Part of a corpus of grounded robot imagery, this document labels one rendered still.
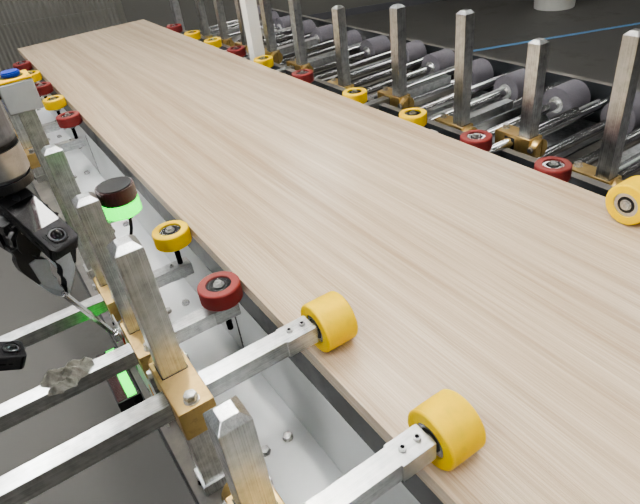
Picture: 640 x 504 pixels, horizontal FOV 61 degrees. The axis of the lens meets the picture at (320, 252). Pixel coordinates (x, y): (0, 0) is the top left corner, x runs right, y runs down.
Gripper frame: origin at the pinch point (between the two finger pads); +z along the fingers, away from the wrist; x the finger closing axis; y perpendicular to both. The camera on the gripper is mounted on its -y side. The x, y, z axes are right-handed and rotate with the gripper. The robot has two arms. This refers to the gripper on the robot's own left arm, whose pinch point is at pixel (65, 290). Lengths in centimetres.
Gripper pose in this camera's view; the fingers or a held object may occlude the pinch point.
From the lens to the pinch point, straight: 95.4
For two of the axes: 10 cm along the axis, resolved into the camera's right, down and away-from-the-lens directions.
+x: -5.8, 5.3, -6.2
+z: 1.0, 8.0, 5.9
